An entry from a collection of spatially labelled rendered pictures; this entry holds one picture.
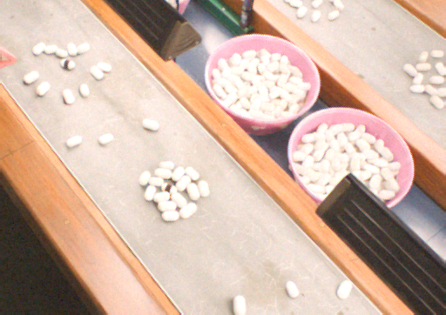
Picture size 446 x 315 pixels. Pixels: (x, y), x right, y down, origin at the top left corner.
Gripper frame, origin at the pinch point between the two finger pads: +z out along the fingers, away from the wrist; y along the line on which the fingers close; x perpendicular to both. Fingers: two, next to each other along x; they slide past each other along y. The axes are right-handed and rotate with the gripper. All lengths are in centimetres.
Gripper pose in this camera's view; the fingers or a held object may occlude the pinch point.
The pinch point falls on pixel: (11, 60)
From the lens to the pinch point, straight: 124.1
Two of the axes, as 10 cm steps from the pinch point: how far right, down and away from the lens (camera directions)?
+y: -5.9, -6.9, 4.2
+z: 6.1, -0.5, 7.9
